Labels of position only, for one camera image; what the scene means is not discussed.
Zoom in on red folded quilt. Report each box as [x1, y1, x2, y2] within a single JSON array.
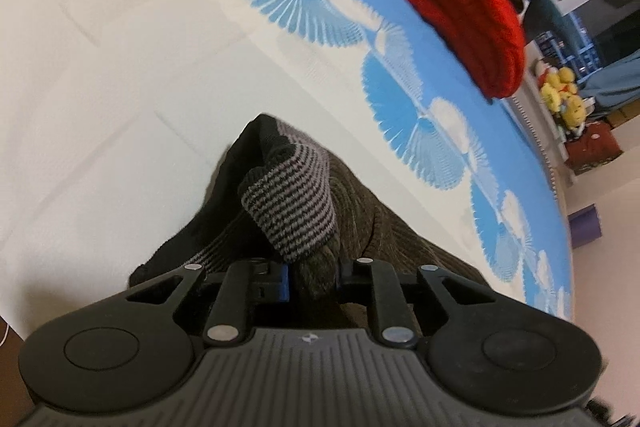
[[375, 0, 527, 99]]

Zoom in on blue white patterned bed sheet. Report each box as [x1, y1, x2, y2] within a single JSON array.
[[0, 0, 575, 348]]

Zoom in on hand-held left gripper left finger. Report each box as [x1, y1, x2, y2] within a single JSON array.
[[125, 258, 292, 348]]

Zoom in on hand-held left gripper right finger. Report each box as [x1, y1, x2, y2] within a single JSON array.
[[337, 258, 495, 349]]

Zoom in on brown corduroy pants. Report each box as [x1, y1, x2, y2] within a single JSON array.
[[128, 114, 497, 333]]

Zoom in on yellow duck plush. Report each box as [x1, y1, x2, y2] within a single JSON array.
[[555, 94, 587, 130], [540, 67, 576, 108]]

